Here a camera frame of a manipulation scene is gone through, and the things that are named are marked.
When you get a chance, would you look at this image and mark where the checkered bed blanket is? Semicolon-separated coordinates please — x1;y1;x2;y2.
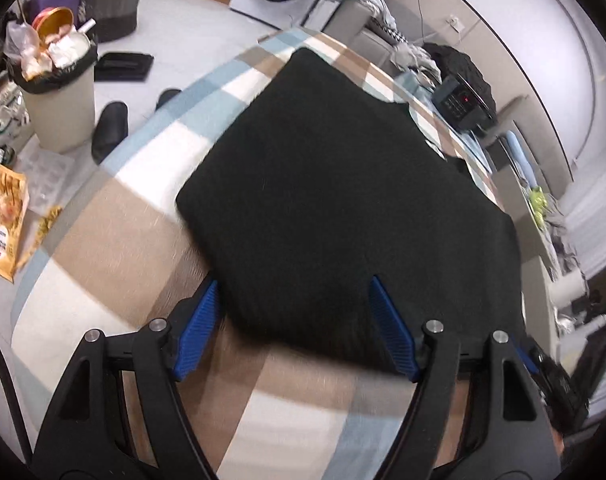
11;28;497;479

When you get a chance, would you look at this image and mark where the black digital safe box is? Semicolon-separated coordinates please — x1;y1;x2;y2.
432;75;495;131

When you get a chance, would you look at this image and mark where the white trash bin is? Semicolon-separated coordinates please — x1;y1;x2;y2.
8;30;98;153

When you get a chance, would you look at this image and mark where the black slipper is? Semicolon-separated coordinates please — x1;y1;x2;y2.
91;101;129;165

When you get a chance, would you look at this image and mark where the grey sofa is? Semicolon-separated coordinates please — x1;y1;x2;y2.
322;0;434;76

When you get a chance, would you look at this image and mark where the black jacket on sofa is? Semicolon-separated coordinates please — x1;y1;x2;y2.
422;42;496;112

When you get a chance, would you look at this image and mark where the white paper towel roll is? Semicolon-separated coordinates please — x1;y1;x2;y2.
548;268;588;309

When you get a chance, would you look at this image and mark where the black knit sweater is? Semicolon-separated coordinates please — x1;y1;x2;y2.
176;48;525;370

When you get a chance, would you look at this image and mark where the orange snack bag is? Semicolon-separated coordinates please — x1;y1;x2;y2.
0;166;30;283

